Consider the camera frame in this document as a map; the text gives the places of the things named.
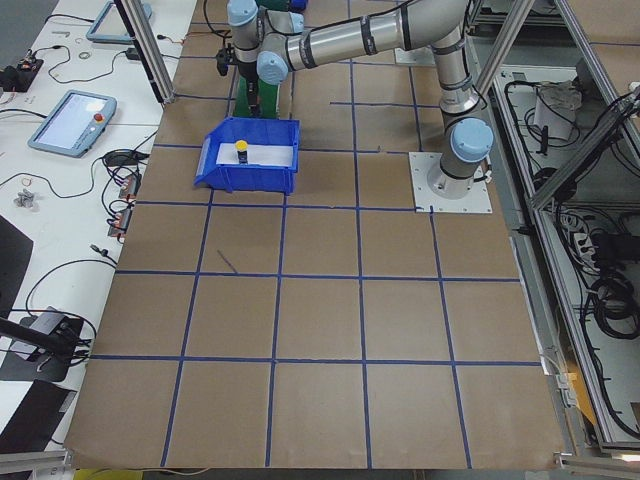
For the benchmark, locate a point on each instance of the blue left plastic bin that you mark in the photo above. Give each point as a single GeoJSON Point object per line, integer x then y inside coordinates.
{"type": "Point", "coordinates": [244, 177]}

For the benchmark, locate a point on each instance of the black power adapter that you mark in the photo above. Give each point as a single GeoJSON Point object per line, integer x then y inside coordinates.
{"type": "Point", "coordinates": [132, 54]}

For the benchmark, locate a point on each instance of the white foam pad left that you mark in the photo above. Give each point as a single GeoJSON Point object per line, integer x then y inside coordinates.
{"type": "Point", "coordinates": [263, 155]}

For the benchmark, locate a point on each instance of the aluminium frame post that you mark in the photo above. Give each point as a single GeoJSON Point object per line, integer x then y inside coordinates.
{"type": "Point", "coordinates": [139, 29]}

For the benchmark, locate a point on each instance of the teach pendant far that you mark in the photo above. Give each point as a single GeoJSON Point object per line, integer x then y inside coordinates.
{"type": "Point", "coordinates": [108, 27]}

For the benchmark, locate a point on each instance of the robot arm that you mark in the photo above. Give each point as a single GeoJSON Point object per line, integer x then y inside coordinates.
{"type": "Point", "coordinates": [267, 45]}

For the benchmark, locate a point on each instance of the aluminium frame rack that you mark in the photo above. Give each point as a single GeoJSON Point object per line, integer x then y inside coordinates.
{"type": "Point", "coordinates": [566, 97]}

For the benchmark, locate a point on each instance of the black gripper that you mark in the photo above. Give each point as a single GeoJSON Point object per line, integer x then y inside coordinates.
{"type": "Point", "coordinates": [248, 75]}

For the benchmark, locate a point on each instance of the teach pendant near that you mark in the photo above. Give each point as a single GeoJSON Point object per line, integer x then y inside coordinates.
{"type": "Point", "coordinates": [75, 124]}

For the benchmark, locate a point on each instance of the black camera stand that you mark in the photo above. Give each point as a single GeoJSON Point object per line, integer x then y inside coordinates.
{"type": "Point", "coordinates": [41, 348]}

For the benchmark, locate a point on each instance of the teach pendant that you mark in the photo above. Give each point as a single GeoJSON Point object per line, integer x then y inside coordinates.
{"type": "Point", "coordinates": [75, 124]}
{"type": "Point", "coordinates": [108, 27]}

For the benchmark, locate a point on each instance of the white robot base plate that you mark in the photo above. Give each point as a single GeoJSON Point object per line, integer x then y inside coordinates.
{"type": "Point", "coordinates": [435, 192]}

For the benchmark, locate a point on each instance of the yellow push button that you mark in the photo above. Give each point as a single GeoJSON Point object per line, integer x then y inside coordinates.
{"type": "Point", "coordinates": [241, 147]}

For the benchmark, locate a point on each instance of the green conveyor belt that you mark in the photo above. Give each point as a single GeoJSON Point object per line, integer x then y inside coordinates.
{"type": "Point", "coordinates": [268, 101]}

